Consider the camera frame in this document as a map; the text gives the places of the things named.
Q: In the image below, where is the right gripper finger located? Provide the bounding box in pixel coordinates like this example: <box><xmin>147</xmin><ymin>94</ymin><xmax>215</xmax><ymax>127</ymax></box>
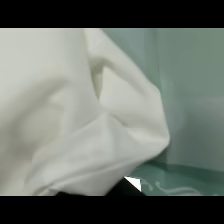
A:
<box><xmin>105</xmin><ymin>177</ymin><xmax>143</xmax><ymax>197</ymax></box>

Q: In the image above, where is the white shirt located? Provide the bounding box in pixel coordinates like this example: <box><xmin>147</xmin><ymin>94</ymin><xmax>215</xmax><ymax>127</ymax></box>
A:
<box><xmin>0</xmin><ymin>28</ymin><xmax>172</xmax><ymax>197</ymax></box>

